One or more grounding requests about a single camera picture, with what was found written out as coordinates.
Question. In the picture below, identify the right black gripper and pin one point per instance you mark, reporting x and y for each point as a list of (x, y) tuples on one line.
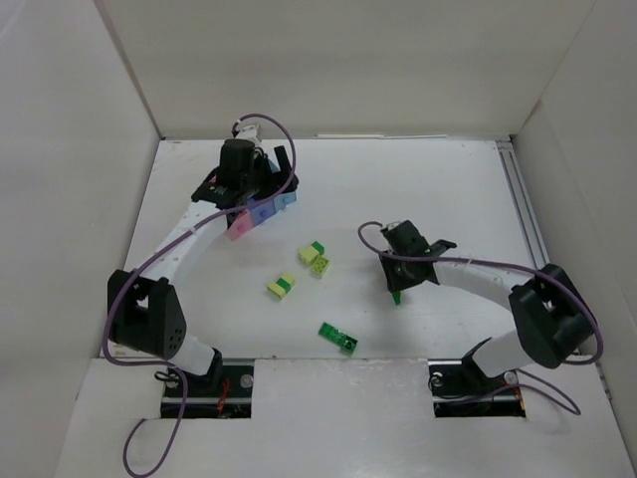
[(398, 281)]

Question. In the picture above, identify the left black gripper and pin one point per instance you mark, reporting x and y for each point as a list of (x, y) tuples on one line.
[(272, 175)]

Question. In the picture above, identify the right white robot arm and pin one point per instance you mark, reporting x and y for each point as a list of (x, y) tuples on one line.
[(547, 313)]

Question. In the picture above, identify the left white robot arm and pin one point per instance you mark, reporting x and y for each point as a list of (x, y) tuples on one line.
[(143, 309)]

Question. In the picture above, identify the light blue plastic bin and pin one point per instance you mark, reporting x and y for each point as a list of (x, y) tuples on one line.
[(284, 198)]

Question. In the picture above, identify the purple-blue plastic bin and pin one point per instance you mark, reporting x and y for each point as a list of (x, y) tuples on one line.
[(264, 214)]

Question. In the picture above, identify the pink plastic bin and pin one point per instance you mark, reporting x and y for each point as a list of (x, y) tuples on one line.
[(227, 195)]

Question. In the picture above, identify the pale yellow green-top lego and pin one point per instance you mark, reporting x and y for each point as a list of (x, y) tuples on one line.
[(310, 253)]

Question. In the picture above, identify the lime green lego brick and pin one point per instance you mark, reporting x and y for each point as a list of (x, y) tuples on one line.
[(320, 266)]

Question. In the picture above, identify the pale yellow green lego stack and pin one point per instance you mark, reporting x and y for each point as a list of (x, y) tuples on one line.
[(281, 287)]

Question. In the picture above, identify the green flat lego plate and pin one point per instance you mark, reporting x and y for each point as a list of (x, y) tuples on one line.
[(345, 342)]

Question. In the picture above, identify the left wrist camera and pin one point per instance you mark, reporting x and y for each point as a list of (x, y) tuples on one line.
[(247, 131)]

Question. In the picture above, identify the aluminium rail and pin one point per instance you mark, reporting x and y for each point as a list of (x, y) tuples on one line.
[(522, 203)]

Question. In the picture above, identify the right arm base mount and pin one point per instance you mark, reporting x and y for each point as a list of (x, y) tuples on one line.
[(459, 389)]

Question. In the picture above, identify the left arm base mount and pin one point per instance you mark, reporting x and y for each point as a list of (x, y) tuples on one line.
[(230, 397)]

